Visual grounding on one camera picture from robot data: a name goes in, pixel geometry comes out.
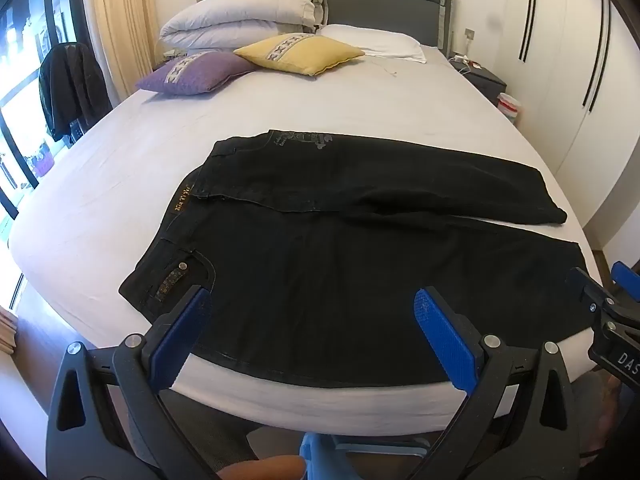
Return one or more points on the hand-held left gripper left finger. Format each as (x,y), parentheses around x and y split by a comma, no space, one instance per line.
(186,327)

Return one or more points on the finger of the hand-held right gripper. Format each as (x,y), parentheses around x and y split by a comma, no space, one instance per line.
(582,285)
(625,276)

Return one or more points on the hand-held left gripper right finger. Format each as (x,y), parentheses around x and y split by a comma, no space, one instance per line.
(445,340)

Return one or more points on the black pants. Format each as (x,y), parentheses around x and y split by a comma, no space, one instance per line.
(325,260)

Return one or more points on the person's left hand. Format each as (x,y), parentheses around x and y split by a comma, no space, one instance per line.
(265,469)

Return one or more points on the light blue cloth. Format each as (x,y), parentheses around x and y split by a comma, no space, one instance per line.
(320,457)

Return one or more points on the white bin with red band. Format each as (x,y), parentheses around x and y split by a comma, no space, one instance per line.
(509,107)

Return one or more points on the white wardrobe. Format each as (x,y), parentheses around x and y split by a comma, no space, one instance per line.
(560,60)

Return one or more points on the dark grey nightstand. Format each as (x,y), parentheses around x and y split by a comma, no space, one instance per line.
(487,77)

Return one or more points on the white and red small object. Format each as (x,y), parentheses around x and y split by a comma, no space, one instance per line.
(465,61)

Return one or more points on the white bed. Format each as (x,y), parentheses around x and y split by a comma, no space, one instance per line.
(350,105)

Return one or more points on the purple cushion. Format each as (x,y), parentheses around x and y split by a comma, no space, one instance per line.
(195,72)

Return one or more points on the black jacket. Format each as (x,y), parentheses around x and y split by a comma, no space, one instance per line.
(70,85)

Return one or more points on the yellow cushion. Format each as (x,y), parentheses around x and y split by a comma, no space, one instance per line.
(310,55)

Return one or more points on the white pillow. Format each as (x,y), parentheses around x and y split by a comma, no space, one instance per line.
(370,40)

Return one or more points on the beige curtain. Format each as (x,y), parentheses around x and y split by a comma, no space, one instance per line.
(125,20)

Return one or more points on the black framed window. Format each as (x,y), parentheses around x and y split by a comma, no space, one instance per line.
(20,60)

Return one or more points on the folded white duvet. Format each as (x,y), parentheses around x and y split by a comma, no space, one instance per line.
(240,15)

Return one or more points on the grey padded headboard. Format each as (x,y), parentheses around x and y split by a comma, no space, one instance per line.
(380,5)

